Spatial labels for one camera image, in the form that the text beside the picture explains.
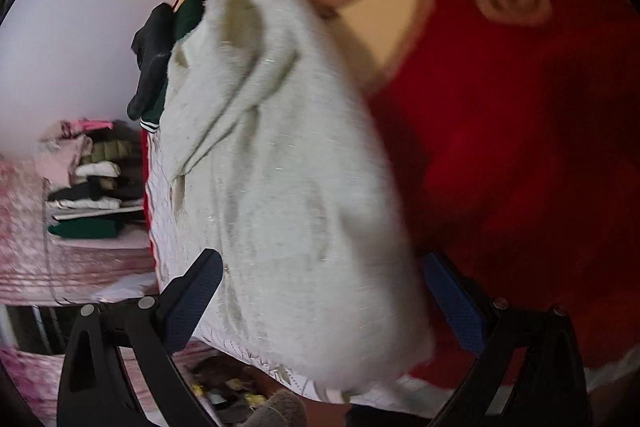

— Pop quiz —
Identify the red floral blanket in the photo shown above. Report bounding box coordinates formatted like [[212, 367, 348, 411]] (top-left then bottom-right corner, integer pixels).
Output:
[[142, 0, 640, 405]]

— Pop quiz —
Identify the stack of folded clothes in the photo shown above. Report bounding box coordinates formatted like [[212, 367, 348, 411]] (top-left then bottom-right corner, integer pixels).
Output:
[[36, 119, 146, 239]]

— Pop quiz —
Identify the pink patterned bedspread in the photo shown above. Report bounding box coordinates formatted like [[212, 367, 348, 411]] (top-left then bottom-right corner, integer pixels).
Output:
[[0, 154, 161, 418]]

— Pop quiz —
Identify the dark green garment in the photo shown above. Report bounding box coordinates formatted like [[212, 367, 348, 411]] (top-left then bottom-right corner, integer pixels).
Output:
[[140, 0, 206, 132]]

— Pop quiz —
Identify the cream knit sweater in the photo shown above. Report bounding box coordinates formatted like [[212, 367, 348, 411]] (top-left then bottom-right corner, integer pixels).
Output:
[[159, 0, 436, 394]]

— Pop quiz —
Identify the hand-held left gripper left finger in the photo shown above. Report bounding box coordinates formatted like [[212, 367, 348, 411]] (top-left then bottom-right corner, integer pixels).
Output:
[[56, 249, 224, 427]]

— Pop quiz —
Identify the black garment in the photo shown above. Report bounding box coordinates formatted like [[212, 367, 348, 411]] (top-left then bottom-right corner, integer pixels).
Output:
[[127, 3, 174, 122]]

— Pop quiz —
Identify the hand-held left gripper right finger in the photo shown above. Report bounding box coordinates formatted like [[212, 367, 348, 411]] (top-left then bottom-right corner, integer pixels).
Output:
[[422, 252, 594, 427]]

